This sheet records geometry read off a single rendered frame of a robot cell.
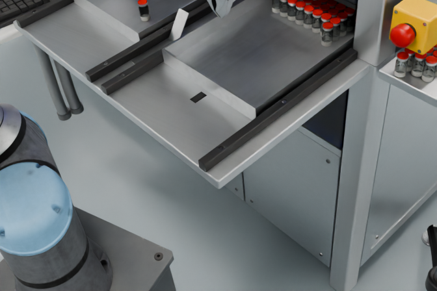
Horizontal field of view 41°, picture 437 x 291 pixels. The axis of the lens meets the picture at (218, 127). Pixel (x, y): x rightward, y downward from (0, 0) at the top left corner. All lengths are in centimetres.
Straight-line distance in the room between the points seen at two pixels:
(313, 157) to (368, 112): 28
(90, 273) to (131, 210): 116
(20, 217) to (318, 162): 85
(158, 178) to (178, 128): 111
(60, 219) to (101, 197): 133
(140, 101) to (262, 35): 30
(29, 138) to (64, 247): 18
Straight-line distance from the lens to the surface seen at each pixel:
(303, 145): 146
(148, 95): 111
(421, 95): 112
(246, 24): 126
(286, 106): 104
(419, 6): 106
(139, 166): 219
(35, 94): 264
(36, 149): 91
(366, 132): 127
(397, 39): 103
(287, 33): 123
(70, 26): 135
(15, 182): 84
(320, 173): 148
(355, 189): 142
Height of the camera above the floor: 160
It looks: 45 degrees down
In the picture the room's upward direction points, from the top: 7 degrees counter-clockwise
